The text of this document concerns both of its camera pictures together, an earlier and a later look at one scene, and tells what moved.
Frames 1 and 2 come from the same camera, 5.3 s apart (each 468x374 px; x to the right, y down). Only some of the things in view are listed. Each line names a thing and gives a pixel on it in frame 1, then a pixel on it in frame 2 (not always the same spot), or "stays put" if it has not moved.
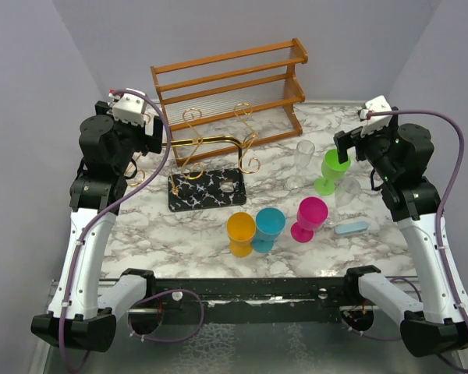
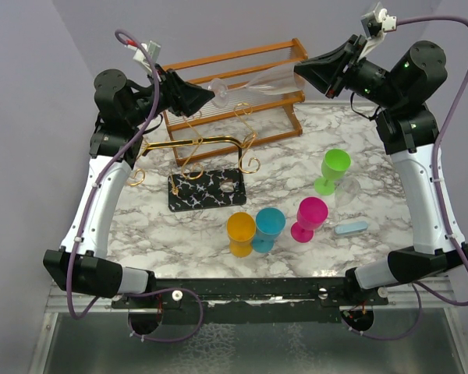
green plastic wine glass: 331,170 stays put
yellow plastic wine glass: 241,227 stays put
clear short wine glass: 346,190 stays put
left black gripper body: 132,135 to 145,101
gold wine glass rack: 204,189 stays put
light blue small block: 349,228 stays put
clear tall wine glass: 304,150 to 281,80
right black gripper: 345,139 to 327,68
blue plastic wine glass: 269,224 stays put
